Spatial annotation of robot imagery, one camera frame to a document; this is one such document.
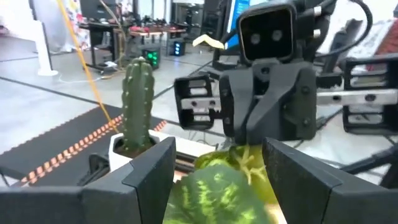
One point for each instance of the green artificial cactus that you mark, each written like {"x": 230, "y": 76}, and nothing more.
{"x": 136, "y": 99}

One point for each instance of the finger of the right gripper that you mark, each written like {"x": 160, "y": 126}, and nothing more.
{"x": 237, "y": 102}
{"x": 289, "y": 105}

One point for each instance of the white sheet on stand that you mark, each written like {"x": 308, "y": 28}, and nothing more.
{"x": 370, "y": 37}

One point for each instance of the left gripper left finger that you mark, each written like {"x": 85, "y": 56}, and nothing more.
{"x": 146, "y": 186}

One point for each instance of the black side stand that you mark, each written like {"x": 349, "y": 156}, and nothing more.
{"x": 373, "y": 161}

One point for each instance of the computer tower with green light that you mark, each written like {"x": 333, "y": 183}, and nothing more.
{"x": 152, "y": 56}

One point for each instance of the computer tower with blue light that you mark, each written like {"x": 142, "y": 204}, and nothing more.
{"x": 178, "y": 48}

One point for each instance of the black aluminium table frame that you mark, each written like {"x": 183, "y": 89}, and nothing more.
{"x": 186, "y": 161}

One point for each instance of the green grape bunch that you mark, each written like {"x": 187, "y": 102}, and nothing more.
{"x": 214, "y": 196}

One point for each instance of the black cluttered workbench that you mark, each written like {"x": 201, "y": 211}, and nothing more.
{"x": 124, "y": 34}

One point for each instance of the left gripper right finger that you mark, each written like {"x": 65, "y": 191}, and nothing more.
{"x": 311, "y": 193}

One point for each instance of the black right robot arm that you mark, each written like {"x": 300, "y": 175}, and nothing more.
{"x": 329, "y": 18}

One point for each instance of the white hexagonal planter pot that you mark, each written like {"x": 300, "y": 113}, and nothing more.
{"x": 116, "y": 158}

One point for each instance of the white pole stand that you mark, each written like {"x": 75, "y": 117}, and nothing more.
{"x": 45, "y": 49}

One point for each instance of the black hazard-striped floor mat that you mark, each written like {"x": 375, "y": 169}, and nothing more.
{"x": 56, "y": 146}

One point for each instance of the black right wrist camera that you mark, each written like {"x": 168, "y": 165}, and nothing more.
{"x": 267, "y": 31}

